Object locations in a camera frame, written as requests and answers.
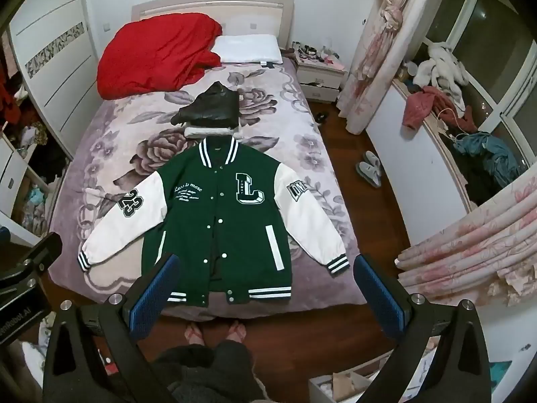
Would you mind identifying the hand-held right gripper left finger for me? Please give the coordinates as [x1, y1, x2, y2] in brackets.
[42, 252, 183, 403]

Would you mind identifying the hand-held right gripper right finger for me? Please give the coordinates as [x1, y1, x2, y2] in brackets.
[353, 253, 492, 403]

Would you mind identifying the green and white varsity jacket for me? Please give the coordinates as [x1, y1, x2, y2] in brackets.
[78, 136, 351, 307]

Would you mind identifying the pile of hanging clothes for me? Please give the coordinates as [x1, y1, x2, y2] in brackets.
[0, 48, 70, 185]

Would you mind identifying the person's left foot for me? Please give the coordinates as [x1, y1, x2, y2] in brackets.
[184, 321, 207, 348]

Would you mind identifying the person's foot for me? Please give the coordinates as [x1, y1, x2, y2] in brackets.
[184, 321, 207, 348]
[224, 319, 247, 346]

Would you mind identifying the person's right foot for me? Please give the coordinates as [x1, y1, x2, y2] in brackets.
[224, 319, 247, 346]

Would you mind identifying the open cardboard box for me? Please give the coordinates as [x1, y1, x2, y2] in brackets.
[308, 357, 420, 403]

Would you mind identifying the person's dark clothing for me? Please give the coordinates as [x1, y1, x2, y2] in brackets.
[150, 336, 266, 403]

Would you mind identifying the white drawer unit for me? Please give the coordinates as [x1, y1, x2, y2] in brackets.
[0, 133, 64, 246]

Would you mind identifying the loose pink floral curtain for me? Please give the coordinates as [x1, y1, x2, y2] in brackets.
[395, 168, 537, 308]

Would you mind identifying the grey slipper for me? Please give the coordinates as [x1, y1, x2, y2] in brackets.
[363, 150, 383, 172]
[356, 162, 382, 188]

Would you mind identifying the white window ledge cabinet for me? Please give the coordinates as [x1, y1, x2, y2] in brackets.
[365, 79, 483, 245]

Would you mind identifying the purple floral bed blanket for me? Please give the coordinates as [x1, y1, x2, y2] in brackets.
[48, 59, 368, 316]

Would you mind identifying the teal garment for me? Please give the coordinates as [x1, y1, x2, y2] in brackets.
[452, 131, 528, 190]

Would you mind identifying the red garment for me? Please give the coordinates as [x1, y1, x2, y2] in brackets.
[402, 86, 478, 134]

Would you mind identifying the black folded jacket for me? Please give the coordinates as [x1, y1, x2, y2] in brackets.
[170, 82, 242, 129]

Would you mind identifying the white nightstand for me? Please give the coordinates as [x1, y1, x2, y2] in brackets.
[294, 48, 349, 103]

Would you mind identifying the white wardrobe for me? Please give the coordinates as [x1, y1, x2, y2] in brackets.
[8, 0, 110, 158]

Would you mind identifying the white fluffy garment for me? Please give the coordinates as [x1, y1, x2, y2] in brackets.
[413, 42, 471, 110]

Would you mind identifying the red duvet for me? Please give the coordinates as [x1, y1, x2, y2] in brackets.
[96, 12, 223, 101]

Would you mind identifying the tied pink floral curtain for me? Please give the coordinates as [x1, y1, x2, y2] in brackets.
[338, 0, 446, 136]

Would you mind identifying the clutter of small toiletries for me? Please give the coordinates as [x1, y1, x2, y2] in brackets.
[291, 40, 345, 67]

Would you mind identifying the white pillow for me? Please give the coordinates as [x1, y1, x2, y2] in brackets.
[213, 34, 284, 67]

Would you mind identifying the window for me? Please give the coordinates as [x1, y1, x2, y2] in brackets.
[422, 0, 537, 143]

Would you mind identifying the beige bed headboard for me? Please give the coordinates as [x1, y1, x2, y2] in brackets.
[131, 0, 298, 48]

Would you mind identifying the white charging cable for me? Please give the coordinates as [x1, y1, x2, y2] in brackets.
[435, 108, 467, 141]

